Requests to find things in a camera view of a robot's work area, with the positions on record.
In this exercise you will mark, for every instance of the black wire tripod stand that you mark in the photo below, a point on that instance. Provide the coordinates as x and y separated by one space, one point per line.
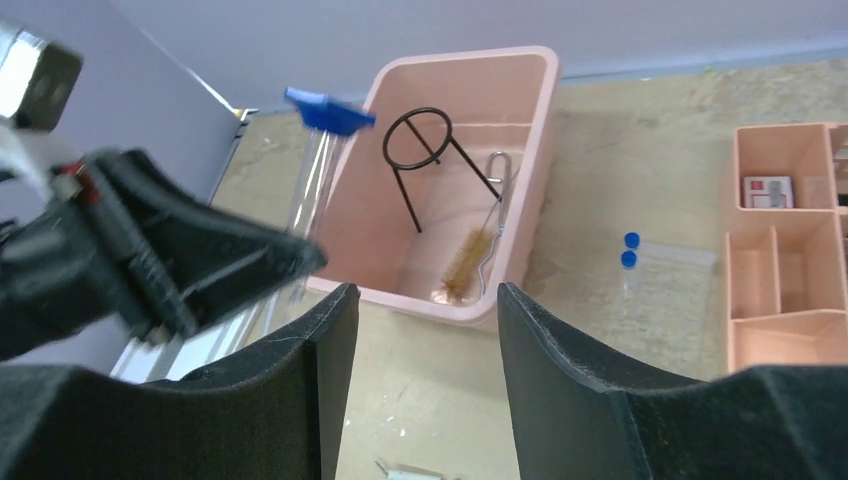
434 155

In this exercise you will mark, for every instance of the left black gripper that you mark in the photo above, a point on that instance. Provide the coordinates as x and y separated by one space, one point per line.
118 237

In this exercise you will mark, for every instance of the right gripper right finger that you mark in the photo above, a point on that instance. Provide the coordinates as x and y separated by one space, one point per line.
583 410

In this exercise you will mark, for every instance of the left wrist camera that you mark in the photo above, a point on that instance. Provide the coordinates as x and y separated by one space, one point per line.
37 78

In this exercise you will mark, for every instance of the clear test tube rack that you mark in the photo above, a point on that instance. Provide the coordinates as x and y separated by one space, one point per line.
663 317

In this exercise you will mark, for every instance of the brown test tube brush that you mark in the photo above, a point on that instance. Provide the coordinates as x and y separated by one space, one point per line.
460 278

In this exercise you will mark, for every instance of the pink plastic bin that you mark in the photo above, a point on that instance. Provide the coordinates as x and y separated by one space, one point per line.
497 99

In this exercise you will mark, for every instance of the spatula with blue clip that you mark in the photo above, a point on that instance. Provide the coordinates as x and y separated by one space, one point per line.
329 123

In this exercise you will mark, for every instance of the white clay triangle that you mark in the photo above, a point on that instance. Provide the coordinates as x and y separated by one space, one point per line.
399 471

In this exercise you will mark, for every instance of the white box in organizer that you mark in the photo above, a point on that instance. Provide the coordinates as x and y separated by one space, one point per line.
767 192

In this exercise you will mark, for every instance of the orange mesh file organizer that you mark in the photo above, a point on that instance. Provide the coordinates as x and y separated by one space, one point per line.
784 270

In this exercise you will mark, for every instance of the metal crucible tongs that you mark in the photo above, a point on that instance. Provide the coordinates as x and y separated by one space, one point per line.
494 223

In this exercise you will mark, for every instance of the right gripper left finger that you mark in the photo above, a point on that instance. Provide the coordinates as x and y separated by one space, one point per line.
271 410

